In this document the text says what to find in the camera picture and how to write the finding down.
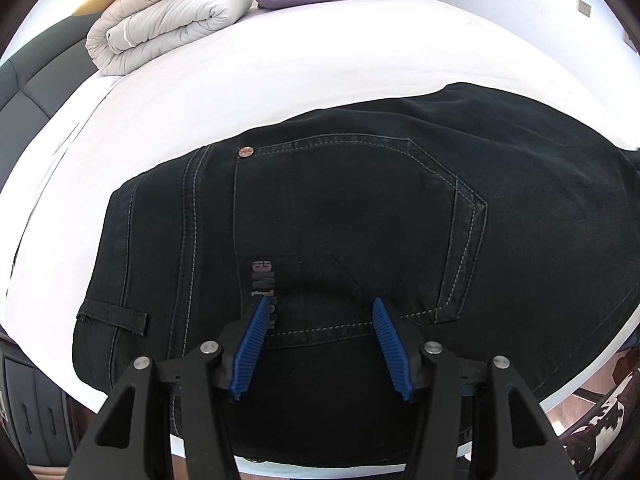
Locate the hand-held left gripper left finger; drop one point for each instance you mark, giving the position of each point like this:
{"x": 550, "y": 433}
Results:
{"x": 250, "y": 350}

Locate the dark nightstand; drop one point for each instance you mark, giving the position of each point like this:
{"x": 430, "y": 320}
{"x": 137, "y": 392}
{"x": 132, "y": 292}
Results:
{"x": 40, "y": 410}

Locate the brass wall socket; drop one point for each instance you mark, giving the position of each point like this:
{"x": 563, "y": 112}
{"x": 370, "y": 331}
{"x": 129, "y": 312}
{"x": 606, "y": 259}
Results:
{"x": 585, "y": 7}

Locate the bed with white sheet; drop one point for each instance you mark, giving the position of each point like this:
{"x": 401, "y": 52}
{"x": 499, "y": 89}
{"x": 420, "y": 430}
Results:
{"x": 300, "y": 60}

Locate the grey padded headboard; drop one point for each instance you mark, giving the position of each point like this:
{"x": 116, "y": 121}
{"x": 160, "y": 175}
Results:
{"x": 25, "y": 95}

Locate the black denim pants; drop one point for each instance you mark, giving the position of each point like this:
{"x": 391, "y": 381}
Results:
{"x": 325, "y": 210}

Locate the brown white patterned cloth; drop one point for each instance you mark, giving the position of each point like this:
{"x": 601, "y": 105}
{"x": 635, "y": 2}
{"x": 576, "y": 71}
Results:
{"x": 600, "y": 420}

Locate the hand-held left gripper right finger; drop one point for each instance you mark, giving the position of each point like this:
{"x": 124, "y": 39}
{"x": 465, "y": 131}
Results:
{"x": 392, "y": 350}

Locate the folded beige comforter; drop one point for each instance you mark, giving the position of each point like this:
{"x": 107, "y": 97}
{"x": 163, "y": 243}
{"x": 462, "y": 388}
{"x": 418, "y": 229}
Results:
{"x": 175, "y": 15}

